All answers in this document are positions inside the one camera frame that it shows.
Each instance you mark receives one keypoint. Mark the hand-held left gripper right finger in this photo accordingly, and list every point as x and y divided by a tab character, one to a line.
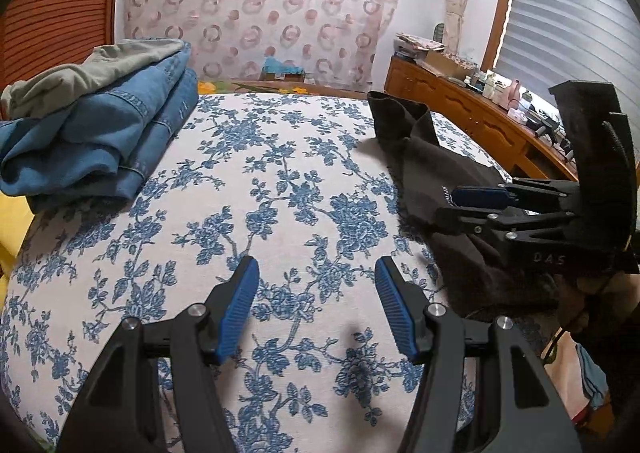
396	310

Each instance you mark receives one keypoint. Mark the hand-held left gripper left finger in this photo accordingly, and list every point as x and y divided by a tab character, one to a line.
236	310

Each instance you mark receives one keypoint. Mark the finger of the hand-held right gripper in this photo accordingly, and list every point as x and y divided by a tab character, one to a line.
477	197
475	224

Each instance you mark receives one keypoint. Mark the black pants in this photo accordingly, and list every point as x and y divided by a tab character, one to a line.
430	158

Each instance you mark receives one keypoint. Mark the folded grey-green pants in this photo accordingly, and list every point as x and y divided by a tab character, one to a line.
75	73

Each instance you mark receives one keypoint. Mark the person's right hand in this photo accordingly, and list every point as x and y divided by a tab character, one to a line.
575	303

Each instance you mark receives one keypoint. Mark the wooden dresser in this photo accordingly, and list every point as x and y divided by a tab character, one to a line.
450	103

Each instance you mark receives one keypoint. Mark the pink bottle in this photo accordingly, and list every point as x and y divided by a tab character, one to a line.
512	94

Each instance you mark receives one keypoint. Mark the group of small bottles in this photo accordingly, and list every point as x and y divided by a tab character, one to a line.
487	84

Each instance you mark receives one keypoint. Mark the grey window blind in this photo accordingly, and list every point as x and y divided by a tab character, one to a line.
575	33

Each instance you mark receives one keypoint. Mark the cardboard box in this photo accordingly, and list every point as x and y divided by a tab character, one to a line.
447	64

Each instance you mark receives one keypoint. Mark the blue floral bedspread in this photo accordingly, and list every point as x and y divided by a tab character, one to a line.
300	183

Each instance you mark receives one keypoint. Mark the stack of papers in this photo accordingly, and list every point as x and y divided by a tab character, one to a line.
417	44

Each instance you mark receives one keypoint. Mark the blue cloth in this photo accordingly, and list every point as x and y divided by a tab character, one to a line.
592	378

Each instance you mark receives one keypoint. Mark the yellow flower blanket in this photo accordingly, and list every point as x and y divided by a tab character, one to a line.
285	89

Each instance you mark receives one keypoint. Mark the folded blue jeans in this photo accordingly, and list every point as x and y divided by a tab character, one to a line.
100	133

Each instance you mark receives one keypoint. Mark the teal cloth item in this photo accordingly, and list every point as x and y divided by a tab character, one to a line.
282	68

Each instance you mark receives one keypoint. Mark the yellow sheet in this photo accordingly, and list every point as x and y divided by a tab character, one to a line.
10	228

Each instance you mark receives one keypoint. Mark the louvered wooden wardrobe door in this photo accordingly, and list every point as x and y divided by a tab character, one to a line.
60	8

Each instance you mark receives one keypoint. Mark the wooden window frame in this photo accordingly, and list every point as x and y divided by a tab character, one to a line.
502	8

